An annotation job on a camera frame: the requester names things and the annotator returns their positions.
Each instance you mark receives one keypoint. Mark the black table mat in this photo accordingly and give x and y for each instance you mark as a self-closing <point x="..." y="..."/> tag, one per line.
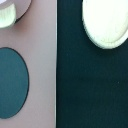
<point x="92" y="83"/>

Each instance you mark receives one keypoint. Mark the pink toy kitchen counter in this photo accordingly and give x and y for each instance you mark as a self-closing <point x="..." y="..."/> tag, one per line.
<point x="33" y="36"/>

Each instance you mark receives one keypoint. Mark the cream round plate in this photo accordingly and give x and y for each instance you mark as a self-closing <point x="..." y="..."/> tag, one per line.
<point x="106" y="22"/>

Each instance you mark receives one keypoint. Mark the dark round stove burner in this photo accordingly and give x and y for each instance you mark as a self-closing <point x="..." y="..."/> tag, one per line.
<point x="14" y="82"/>

